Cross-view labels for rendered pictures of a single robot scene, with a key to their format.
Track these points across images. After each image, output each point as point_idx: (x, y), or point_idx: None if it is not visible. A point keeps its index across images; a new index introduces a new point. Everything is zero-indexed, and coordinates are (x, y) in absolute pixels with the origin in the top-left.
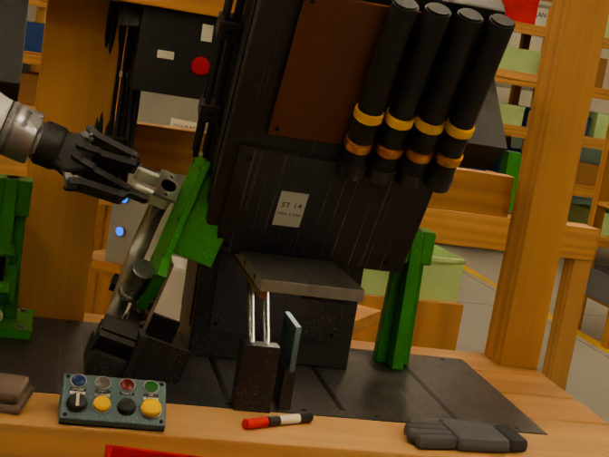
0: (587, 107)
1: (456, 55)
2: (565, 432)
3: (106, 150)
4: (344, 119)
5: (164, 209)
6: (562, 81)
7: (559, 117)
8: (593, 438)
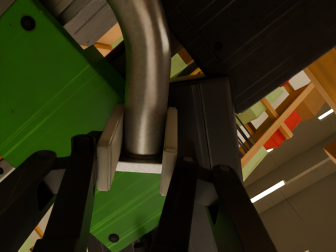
0: (319, 91)
1: None
2: (112, 28)
3: (236, 248)
4: None
5: (115, 104)
6: (333, 104)
7: (318, 85)
8: (114, 33)
